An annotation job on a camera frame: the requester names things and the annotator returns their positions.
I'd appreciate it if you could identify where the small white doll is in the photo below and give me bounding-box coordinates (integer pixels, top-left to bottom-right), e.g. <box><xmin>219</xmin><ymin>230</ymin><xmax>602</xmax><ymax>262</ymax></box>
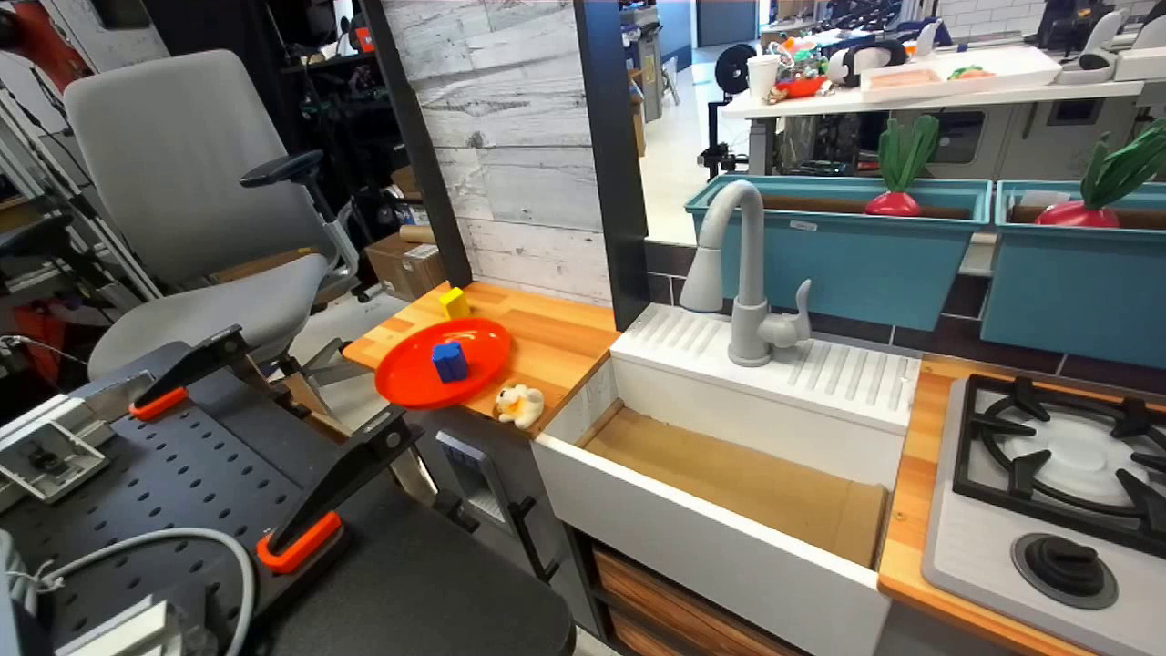
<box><xmin>493</xmin><ymin>380</ymin><xmax>548</xmax><ymax>429</ymax></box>

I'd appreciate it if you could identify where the small blue cube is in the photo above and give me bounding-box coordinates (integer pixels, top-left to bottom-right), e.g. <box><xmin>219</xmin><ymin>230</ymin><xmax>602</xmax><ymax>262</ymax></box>
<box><xmin>430</xmin><ymin>341</ymin><xmax>475</xmax><ymax>387</ymax></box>

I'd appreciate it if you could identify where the grey toy faucet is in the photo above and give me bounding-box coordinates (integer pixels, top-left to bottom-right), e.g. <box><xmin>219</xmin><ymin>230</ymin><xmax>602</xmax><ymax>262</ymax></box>
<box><xmin>676</xmin><ymin>179</ymin><xmax>815</xmax><ymax>371</ymax></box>

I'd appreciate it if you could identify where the red round plate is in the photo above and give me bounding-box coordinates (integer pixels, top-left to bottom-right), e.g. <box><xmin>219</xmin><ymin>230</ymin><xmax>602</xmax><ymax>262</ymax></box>
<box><xmin>372</xmin><ymin>318</ymin><xmax>516</xmax><ymax>411</ymax></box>

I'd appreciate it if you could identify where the cardboard box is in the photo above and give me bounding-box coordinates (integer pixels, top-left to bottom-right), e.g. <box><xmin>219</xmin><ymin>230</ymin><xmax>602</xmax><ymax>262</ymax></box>
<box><xmin>361</xmin><ymin>228</ymin><xmax>449</xmax><ymax>303</ymax></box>

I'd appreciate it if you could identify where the white toy sink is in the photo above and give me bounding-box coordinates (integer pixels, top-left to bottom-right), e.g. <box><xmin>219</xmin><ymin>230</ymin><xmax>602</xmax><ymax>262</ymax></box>
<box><xmin>528</xmin><ymin>299</ymin><xmax>925</xmax><ymax>656</ymax></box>

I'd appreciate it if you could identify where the teal planter box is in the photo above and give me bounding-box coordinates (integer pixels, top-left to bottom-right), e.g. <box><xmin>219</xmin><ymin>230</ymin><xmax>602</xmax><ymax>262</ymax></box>
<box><xmin>976</xmin><ymin>175</ymin><xmax>1166</xmax><ymax>371</ymax></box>
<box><xmin>681</xmin><ymin>172</ymin><xmax>995</xmax><ymax>335</ymax></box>

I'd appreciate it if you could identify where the wooden drawer front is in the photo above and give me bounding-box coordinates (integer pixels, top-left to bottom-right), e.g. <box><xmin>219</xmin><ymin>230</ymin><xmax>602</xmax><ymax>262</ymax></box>
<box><xmin>591</xmin><ymin>542</ymin><xmax>804</xmax><ymax>656</ymax></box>

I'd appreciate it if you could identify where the red toy radish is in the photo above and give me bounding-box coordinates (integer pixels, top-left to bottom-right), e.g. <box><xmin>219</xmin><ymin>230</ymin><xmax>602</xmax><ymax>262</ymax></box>
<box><xmin>1032</xmin><ymin>126</ymin><xmax>1166</xmax><ymax>235</ymax></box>
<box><xmin>861</xmin><ymin>110</ymin><xmax>942</xmax><ymax>218</ymax></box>

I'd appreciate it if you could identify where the grey office chair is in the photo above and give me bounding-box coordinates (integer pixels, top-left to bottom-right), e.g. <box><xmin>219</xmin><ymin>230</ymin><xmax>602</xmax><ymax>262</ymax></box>
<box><xmin>61</xmin><ymin>47</ymin><xmax>363</xmax><ymax>380</ymax></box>

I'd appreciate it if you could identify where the white background table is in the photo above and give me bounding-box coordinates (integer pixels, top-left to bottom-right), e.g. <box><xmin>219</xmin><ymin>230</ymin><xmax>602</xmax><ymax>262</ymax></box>
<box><xmin>720</xmin><ymin>43</ymin><xmax>1166</xmax><ymax>179</ymax></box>

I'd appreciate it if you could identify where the toy gas stove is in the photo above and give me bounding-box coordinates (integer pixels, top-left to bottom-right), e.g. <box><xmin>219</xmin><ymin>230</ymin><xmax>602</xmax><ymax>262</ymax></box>
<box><xmin>922</xmin><ymin>370</ymin><xmax>1166</xmax><ymax>656</ymax></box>

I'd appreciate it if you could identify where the black vertical post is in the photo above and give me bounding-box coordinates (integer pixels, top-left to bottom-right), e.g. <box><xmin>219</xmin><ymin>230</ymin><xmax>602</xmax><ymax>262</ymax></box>
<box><xmin>572</xmin><ymin>0</ymin><xmax>651</xmax><ymax>335</ymax></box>

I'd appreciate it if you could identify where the black clamp with orange handle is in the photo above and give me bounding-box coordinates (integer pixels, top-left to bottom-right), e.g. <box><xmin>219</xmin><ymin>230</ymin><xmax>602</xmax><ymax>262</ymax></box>
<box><xmin>123</xmin><ymin>326</ymin><xmax>256</xmax><ymax>427</ymax></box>
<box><xmin>250</xmin><ymin>411</ymin><xmax>415</xmax><ymax>581</ymax></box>

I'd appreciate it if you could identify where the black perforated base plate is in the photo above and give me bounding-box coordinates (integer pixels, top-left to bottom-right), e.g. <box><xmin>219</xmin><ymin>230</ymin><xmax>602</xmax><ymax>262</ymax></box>
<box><xmin>0</xmin><ymin>364</ymin><xmax>368</xmax><ymax>656</ymax></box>

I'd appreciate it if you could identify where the grey cable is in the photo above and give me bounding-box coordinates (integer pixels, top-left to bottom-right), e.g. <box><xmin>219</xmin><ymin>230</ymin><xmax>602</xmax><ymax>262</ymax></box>
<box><xmin>7</xmin><ymin>525</ymin><xmax>257</xmax><ymax>656</ymax></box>

